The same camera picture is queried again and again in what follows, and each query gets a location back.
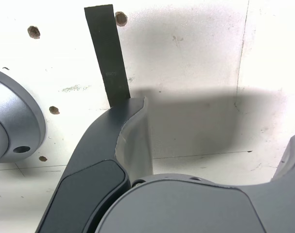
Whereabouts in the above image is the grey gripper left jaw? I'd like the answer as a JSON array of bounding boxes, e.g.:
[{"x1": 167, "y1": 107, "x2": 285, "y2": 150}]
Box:
[{"x1": 36, "y1": 96, "x2": 155, "y2": 233}]

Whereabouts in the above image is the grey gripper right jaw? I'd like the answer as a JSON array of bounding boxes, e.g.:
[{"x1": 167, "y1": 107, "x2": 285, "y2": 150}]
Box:
[{"x1": 95, "y1": 130, "x2": 295, "y2": 233}]

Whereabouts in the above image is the black tape strip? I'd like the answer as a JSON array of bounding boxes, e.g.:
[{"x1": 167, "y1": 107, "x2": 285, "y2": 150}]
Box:
[{"x1": 84, "y1": 4, "x2": 131, "y2": 108}]

